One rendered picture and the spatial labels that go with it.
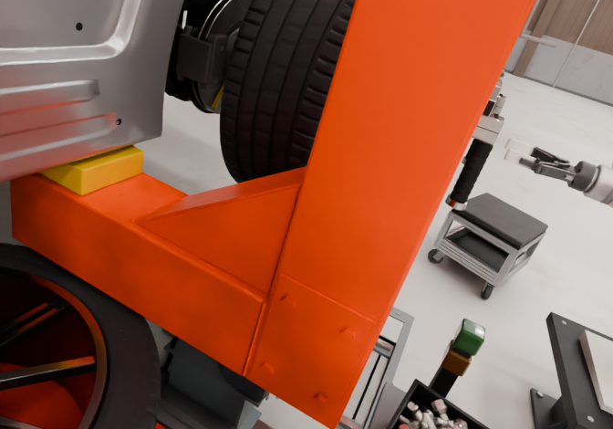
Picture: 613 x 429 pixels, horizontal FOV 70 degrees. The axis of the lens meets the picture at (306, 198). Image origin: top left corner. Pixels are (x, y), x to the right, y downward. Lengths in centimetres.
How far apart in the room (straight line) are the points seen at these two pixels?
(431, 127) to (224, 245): 34
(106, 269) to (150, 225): 13
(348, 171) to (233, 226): 20
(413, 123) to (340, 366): 34
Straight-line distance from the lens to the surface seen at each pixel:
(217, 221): 64
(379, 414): 89
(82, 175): 80
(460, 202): 98
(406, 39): 47
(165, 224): 71
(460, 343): 81
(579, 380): 157
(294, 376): 69
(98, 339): 81
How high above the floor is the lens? 110
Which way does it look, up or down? 26 degrees down
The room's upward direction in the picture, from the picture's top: 17 degrees clockwise
